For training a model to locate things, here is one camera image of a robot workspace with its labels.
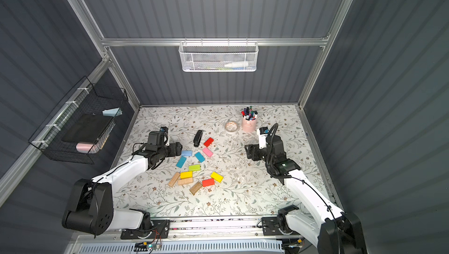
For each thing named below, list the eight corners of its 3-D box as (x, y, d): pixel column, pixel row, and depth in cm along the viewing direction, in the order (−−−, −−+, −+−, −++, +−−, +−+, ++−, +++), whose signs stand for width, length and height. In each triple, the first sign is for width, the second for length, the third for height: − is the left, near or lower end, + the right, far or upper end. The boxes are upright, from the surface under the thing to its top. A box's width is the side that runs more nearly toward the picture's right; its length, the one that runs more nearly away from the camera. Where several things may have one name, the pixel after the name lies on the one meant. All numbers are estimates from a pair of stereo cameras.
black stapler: (193, 146, 102) (192, 142, 99) (198, 132, 109) (197, 128, 106) (198, 147, 102) (197, 143, 99) (202, 133, 108) (202, 129, 105)
